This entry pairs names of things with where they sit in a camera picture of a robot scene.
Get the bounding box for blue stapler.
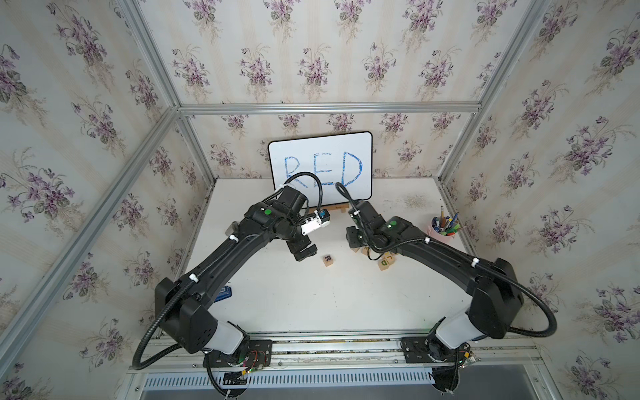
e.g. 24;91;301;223
214;286;233;303

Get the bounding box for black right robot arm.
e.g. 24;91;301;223
335;183;558;393

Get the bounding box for coloured pens in cup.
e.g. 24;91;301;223
432;207;462;235

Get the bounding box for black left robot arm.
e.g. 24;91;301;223
131;172;330;373

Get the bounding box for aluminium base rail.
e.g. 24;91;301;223
126;331;543;374

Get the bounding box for whiteboard with RED written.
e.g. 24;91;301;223
268;131;373;207

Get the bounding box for wooden block letter D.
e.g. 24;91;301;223
377;253;396;271

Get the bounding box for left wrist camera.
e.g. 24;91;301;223
300;208;331;236

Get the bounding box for pink pen cup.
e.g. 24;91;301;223
428;218;456;244

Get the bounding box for wooden whiteboard stand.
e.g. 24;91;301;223
323;203;351;213

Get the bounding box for grey whiteboard eraser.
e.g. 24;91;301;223
225;222;238;237

